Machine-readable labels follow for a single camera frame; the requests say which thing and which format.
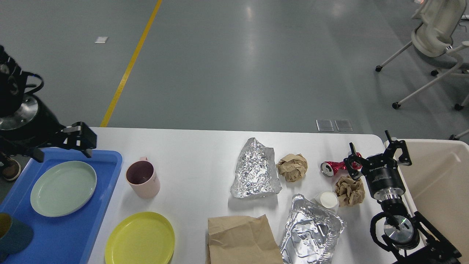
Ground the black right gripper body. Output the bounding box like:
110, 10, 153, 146
362, 154, 406, 200

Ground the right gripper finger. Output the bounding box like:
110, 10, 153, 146
384, 131, 412, 166
343, 143, 367, 180

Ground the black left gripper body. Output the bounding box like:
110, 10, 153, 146
0, 95, 65, 154

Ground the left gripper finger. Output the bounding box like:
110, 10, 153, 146
60, 121, 97, 158
22, 147, 45, 163

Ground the pink mug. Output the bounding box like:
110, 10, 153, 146
125, 157, 160, 199

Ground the dark teal mug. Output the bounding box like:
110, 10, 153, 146
0, 212, 34, 263

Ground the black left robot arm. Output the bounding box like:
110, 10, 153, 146
0, 47, 97, 165

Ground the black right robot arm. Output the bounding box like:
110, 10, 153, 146
343, 131, 462, 264

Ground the crumpled brown paper wad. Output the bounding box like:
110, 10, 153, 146
335, 176, 366, 207

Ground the crushed red can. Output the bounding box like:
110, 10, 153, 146
320, 152, 362, 177

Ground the person in khaki trousers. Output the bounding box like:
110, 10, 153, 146
0, 153, 22, 182

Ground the white paper cup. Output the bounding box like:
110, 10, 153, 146
314, 191, 339, 212

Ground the beige plastic bin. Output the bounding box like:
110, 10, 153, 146
400, 139, 469, 264

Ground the pale green plate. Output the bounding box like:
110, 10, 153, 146
30, 161, 97, 217

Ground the floor outlet plate right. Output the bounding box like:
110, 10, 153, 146
335, 119, 354, 132

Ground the floor outlet plate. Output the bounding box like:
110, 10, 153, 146
315, 119, 335, 132
335, 119, 354, 132

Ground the blue plastic tray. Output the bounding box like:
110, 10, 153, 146
0, 148, 123, 264

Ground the floor outlet plate left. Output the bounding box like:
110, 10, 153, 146
315, 119, 335, 132

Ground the crumpled brown paper ball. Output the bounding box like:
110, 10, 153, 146
276, 154, 308, 183

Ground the aluminium foil tray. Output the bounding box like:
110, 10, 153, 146
279, 194, 347, 264

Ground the crumpled aluminium foil sheet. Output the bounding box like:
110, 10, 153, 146
230, 137, 282, 199

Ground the yellow plate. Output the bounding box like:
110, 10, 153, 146
104, 212, 175, 264

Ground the brown paper bag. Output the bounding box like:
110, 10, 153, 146
205, 214, 283, 264

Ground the white office chair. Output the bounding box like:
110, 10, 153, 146
375, 0, 468, 110

